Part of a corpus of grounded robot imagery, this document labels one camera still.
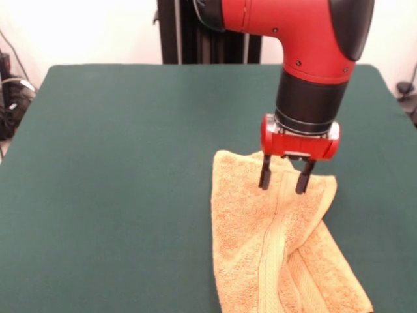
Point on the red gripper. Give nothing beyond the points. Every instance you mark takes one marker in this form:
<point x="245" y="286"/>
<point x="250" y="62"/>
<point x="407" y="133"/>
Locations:
<point x="293" y="146"/>

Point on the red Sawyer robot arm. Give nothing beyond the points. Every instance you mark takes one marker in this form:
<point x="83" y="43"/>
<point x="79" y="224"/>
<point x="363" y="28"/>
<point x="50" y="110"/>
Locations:
<point x="309" y="49"/>

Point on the small black wall device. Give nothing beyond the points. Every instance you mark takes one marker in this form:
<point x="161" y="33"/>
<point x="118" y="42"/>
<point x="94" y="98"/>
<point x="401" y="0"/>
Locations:
<point x="5" y="63"/>

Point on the orange terry towel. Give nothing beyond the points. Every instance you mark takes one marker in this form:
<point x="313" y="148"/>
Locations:
<point x="241" y="228"/>

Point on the black metal stand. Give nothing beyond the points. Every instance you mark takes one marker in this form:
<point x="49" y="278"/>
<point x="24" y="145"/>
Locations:
<point x="195" y="42"/>

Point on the dark green table cloth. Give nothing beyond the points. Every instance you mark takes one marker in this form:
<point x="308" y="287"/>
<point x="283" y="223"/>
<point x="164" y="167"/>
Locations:
<point x="97" y="195"/>

